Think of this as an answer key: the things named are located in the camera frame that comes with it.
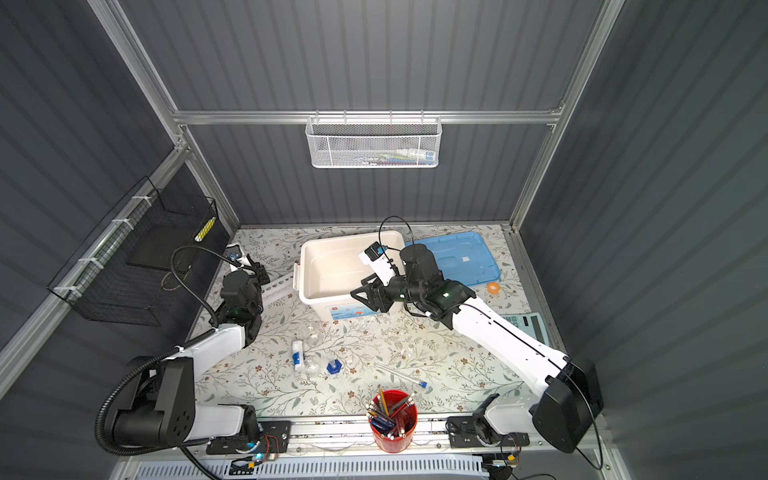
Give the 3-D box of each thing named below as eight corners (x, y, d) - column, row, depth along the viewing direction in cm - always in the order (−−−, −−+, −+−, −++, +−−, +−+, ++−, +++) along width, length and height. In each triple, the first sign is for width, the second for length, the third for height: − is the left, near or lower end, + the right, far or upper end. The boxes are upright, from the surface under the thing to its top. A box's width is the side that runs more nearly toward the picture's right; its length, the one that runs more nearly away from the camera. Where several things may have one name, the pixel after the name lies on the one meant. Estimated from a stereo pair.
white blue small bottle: (294, 371, 85) (292, 369, 84) (294, 344, 91) (292, 341, 89) (303, 369, 86) (301, 367, 84) (302, 342, 91) (300, 339, 89)
